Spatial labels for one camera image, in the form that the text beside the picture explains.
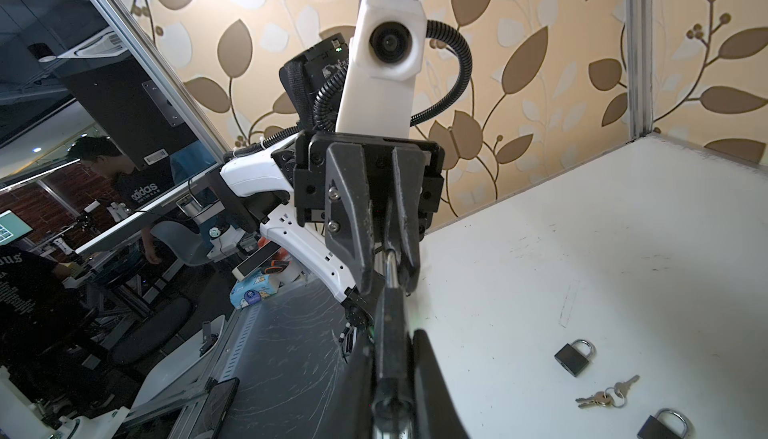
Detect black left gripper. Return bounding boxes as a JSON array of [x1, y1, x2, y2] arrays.
[[292, 132, 445, 294]]

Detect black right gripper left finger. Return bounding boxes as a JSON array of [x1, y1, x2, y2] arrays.
[[320, 334, 375, 439]]

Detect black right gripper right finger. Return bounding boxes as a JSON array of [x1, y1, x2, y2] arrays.
[[412, 329, 469, 439]]

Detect black padlock with key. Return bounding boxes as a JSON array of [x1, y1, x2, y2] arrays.
[[554, 339, 596, 377]]

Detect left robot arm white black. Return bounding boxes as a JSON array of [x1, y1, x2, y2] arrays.
[[211, 34, 445, 327]]

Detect black smartphone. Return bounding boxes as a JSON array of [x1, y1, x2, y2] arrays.
[[188, 377, 240, 439]]

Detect blue tissue pack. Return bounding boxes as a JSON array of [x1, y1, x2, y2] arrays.
[[229, 274, 280, 309]]

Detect silver keys on table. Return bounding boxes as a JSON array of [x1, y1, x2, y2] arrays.
[[575, 375, 640, 409]]

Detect black padlock right open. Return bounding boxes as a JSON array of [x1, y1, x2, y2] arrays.
[[636, 408, 691, 439]]

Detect person in black clothes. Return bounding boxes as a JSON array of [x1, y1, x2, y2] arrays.
[[65, 135, 181, 266]]

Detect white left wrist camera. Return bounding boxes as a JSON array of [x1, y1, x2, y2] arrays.
[[335, 0, 427, 139]]

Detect aluminium frame post left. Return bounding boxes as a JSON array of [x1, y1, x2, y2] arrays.
[[625, 0, 653, 142]]

